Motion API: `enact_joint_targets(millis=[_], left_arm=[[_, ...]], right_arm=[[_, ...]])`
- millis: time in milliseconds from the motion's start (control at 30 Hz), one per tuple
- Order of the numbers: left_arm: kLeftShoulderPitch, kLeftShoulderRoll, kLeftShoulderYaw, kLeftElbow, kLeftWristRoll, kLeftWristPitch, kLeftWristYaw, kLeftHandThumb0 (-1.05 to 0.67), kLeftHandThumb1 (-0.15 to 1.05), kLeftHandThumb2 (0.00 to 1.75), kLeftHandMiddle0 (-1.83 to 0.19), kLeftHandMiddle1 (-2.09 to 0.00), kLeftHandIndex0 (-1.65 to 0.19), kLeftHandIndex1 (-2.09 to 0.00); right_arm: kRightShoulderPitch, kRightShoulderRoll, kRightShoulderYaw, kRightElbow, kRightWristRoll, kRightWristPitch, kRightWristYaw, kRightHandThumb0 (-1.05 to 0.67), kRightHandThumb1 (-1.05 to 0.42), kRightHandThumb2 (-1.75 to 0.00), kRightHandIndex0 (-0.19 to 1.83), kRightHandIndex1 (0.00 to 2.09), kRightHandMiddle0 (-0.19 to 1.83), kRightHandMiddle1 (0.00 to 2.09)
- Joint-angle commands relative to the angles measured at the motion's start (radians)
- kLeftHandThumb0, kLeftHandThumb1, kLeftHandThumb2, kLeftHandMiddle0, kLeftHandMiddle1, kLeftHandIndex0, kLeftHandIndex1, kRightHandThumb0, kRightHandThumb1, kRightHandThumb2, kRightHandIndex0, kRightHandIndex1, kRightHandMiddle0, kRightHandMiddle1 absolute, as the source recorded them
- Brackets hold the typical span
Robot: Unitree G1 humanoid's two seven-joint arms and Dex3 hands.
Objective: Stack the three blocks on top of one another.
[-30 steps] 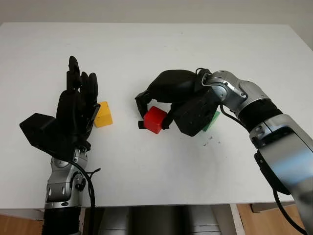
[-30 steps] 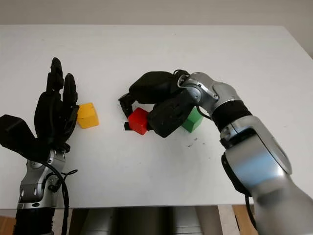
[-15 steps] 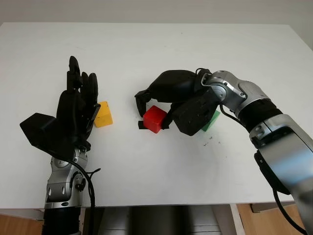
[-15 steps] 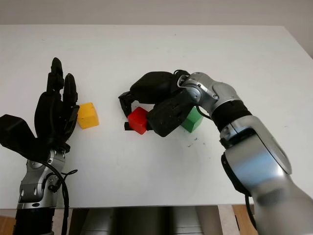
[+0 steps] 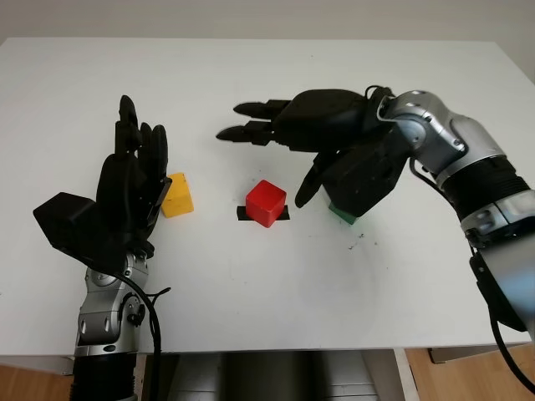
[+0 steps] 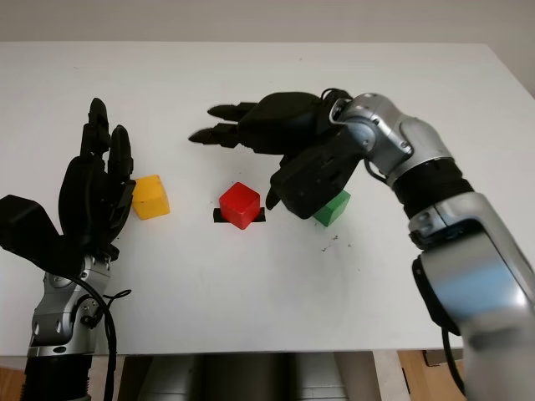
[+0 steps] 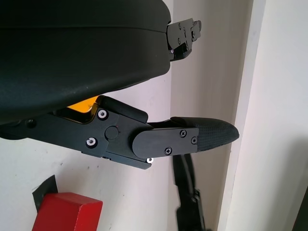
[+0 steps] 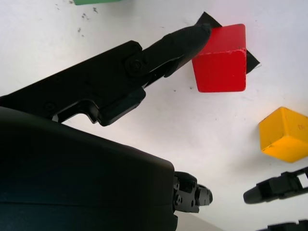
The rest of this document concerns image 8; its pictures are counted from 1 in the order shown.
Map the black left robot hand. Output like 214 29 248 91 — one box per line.
243 167 308 231

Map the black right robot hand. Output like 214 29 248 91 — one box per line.
0 23 213 231

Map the yellow wooden cube block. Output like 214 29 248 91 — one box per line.
258 106 308 164

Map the red wooden cube block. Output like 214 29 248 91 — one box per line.
192 23 247 93

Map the green wooden cube block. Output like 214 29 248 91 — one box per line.
73 0 123 6

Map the black tape strip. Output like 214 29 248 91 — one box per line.
194 11 262 75

